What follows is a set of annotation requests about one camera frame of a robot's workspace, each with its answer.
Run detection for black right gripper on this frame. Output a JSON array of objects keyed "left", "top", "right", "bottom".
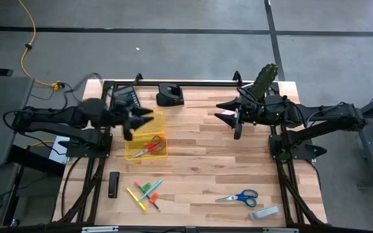
[{"left": 214, "top": 95, "right": 264, "bottom": 140}]

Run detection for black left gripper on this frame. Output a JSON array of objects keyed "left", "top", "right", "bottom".
[{"left": 108, "top": 103, "right": 155, "bottom": 142}]

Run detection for red handled scissors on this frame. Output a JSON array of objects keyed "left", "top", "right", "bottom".
[{"left": 128, "top": 135, "right": 167, "bottom": 160}]

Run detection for teal pen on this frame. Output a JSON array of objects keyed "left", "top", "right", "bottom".
[{"left": 139, "top": 179, "right": 164, "bottom": 201}]

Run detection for blue handled scissors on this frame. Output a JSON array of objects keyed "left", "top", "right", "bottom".
[{"left": 215, "top": 189, "right": 259, "bottom": 208}]

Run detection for yellow transparent pencil case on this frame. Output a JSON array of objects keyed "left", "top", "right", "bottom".
[{"left": 124, "top": 107, "right": 168, "bottom": 162}]

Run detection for black desk calculator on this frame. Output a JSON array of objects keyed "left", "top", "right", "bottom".
[{"left": 113, "top": 85, "right": 141, "bottom": 109}]

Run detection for black tape dispenser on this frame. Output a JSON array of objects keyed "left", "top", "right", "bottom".
[{"left": 155, "top": 82, "right": 185, "bottom": 107}]

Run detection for green cactus plant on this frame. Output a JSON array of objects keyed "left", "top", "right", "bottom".
[{"left": 250, "top": 63, "right": 280, "bottom": 102}]

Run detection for black pen with red cap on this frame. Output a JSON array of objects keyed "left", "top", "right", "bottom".
[{"left": 133, "top": 181, "right": 161, "bottom": 212}]

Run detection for black stapler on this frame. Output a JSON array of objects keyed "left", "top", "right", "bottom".
[{"left": 107, "top": 171, "right": 121, "bottom": 199}]

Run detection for yellow pen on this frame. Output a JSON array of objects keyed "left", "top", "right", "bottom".
[{"left": 126, "top": 187, "right": 148, "bottom": 213}]

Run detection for white flat box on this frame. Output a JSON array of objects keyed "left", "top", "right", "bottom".
[{"left": 49, "top": 135, "right": 71, "bottom": 164}]

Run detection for grey stapler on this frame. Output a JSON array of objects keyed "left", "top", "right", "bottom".
[{"left": 249, "top": 205, "right": 280, "bottom": 221}]

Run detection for grey desk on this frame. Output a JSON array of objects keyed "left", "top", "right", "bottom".
[{"left": 0, "top": 76, "right": 34, "bottom": 168}]

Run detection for grey metal stand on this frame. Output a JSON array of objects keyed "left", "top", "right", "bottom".
[{"left": 336, "top": 89, "right": 373, "bottom": 188}]

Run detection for black cable bundle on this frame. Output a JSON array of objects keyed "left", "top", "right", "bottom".
[
  {"left": 60, "top": 157, "right": 102, "bottom": 224},
  {"left": 277, "top": 161, "right": 325, "bottom": 226}
]

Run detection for yellow extension cable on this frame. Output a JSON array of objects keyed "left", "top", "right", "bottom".
[
  {"left": 27, "top": 140, "right": 56, "bottom": 149},
  {"left": 17, "top": 0, "right": 65, "bottom": 91}
]

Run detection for silver metal bracket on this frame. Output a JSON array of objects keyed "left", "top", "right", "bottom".
[
  {"left": 81, "top": 226, "right": 119, "bottom": 233},
  {"left": 263, "top": 228, "right": 300, "bottom": 233}
]

